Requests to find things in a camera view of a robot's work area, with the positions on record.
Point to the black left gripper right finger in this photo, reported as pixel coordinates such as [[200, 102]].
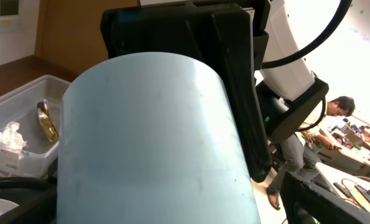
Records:
[[227, 36]]

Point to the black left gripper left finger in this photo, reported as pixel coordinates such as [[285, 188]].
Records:
[[37, 200]]

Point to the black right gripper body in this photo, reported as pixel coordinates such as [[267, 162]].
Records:
[[306, 202]]

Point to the white paper napkin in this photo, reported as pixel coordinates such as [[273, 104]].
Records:
[[11, 138]]

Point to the gold foil snack wrapper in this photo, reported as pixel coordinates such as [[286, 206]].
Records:
[[46, 122]]

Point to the blue plastic cup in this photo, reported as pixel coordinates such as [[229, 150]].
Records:
[[150, 138]]

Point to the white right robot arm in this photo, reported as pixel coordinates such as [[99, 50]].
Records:
[[292, 98]]

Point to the clear plastic waste bin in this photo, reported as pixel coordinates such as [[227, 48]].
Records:
[[20, 105]]

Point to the person in yellow shirt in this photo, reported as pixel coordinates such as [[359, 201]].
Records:
[[299, 157]]

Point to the cluttered white desk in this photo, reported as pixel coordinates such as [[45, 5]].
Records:
[[347, 167]]

